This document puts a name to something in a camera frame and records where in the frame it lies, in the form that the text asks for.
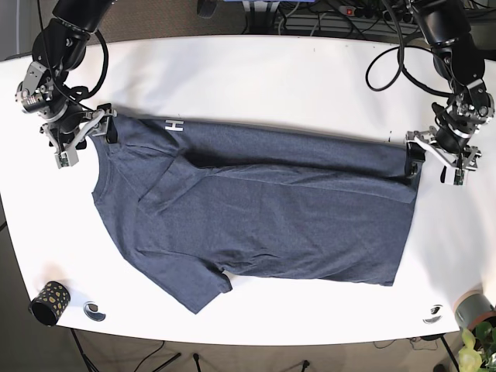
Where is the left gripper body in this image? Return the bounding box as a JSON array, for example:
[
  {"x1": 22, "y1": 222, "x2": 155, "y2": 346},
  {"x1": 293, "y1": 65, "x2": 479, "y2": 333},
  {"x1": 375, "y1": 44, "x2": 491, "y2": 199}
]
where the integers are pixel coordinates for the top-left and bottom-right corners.
[{"x1": 405, "y1": 126, "x2": 481, "y2": 186}]

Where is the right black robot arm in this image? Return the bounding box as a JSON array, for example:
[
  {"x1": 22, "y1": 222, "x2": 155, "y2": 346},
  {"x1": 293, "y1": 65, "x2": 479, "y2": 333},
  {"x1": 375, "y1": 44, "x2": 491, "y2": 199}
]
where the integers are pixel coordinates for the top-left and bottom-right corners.
[{"x1": 15, "y1": 1, "x2": 118, "y2": 168}]

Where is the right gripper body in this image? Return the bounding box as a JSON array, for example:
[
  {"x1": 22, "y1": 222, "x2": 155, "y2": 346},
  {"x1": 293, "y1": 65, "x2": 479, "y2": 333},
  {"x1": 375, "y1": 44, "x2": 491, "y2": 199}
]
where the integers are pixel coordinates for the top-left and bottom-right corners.
[{"x1": 40, "y1": 105, "x2": 117, "y2": 169}]

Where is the black gold-dotted cup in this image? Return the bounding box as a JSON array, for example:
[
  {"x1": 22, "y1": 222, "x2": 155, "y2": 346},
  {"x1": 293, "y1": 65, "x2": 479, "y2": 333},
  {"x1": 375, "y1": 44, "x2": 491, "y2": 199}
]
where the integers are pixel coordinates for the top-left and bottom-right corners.
[{"x1": 29, "y1": 281, "x2": 71, "y2": 326}]

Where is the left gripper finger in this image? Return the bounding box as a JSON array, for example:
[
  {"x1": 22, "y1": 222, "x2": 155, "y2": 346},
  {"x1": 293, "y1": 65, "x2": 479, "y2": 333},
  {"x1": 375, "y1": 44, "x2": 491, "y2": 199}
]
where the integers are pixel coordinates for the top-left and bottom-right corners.
[{"x1": 406, "y1": 142, "x2": 425, "y2": 168}]

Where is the grey plant pot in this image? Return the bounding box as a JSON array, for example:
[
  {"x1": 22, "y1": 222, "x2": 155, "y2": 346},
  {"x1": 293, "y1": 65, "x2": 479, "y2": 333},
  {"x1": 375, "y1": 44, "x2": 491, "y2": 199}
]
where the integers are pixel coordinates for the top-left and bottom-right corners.
[{"x1": 453, "y1": 291, "x2": 495, "y2": 331}]

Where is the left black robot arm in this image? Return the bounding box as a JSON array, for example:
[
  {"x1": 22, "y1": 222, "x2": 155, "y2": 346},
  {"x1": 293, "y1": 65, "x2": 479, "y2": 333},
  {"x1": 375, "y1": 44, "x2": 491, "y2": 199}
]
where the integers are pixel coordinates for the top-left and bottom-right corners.
[{"x1": 383, "y1": 1, "x2": 495, "y2": 185}]

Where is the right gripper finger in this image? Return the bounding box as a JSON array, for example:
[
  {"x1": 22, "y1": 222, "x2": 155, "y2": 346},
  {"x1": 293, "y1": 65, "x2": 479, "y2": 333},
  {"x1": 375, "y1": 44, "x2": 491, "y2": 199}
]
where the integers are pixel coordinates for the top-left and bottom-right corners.
[{"x1": 96, "y1": 119, "x2": 118, "y2": 143}]

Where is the navy blue T-shirt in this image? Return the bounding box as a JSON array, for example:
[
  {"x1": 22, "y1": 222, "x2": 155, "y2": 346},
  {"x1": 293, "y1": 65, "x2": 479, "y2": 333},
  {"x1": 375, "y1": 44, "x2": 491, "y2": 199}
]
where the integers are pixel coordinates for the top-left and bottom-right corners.
[{"x1": 92, "y1": 116, "x2": 421, "y2": 313}]

